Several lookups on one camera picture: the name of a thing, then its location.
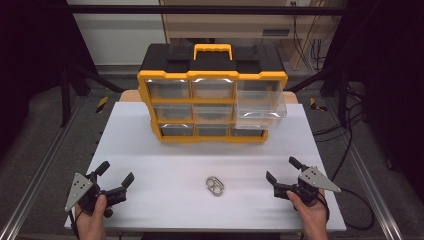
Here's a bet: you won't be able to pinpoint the black metal crossbar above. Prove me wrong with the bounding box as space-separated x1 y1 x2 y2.
65 4 348 17

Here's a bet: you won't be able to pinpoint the person's right hand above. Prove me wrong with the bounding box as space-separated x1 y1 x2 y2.
286 189 330 240

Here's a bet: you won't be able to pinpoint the aluminium floor rail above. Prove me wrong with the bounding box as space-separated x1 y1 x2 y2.
345 141 405 240
0 95 85 240

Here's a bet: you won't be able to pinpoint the person's left hand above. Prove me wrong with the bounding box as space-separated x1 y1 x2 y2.
75 194 108 240

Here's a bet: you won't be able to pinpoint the bundle of black floor cables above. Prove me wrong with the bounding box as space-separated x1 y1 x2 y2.
312 83 368 183

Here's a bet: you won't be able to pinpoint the yellow black organizer cabinet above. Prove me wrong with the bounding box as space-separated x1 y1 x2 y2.
136 43 289 145

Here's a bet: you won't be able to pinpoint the silver metal buckle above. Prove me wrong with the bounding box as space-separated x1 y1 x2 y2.
205 175 226 198

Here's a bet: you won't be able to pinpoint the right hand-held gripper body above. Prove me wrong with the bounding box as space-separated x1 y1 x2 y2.
273 165 342 208

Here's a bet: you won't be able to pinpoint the set of small clear drawers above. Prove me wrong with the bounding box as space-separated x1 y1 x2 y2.
145 78 268 137

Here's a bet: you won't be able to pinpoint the white panel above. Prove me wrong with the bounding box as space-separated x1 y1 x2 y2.
66 0 168 66

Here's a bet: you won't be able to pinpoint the black metal stand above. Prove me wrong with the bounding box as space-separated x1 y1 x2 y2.
59 62 125 128
285 62 352 128

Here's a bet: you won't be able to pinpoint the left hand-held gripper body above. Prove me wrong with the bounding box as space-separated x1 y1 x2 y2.
64 171 128 218

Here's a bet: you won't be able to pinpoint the large clear plastic drawer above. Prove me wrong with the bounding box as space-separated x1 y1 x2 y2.
234 80 288 131

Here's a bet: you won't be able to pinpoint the yellow black hazard tape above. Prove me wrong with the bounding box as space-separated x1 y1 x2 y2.
309 97 328 113
95 96 110 115

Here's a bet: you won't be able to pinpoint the light wooden cabinet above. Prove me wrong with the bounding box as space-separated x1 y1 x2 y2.
159 0 345 72

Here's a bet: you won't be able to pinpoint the black curtain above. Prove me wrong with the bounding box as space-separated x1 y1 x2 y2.
0 0 98 162
323 0 424 196

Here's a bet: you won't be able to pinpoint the hanging black cables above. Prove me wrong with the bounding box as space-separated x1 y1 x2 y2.
291 1 332 72

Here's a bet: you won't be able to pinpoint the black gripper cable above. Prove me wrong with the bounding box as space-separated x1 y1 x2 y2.
67 210 81 240
328 187 375 232

